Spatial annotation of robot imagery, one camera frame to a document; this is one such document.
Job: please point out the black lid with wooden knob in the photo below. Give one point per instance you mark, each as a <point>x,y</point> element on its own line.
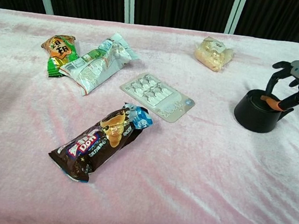
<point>257,102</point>

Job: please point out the brown chocolate bread package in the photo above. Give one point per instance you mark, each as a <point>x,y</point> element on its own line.
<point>102,144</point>

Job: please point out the white green snack bag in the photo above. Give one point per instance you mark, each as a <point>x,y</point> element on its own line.
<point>98,64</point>

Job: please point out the pink plush tablecloth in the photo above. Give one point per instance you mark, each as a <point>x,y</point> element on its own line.
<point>185,176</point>

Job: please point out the clear blister pack of clips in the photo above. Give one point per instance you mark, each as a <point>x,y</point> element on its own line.
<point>154,94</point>

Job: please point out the clear bag of beige snack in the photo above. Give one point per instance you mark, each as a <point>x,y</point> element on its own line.
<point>211,55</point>

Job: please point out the orange green snack bag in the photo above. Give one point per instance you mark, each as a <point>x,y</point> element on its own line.
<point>60,49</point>

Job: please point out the black teapot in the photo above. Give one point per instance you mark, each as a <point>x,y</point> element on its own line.
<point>252,117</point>

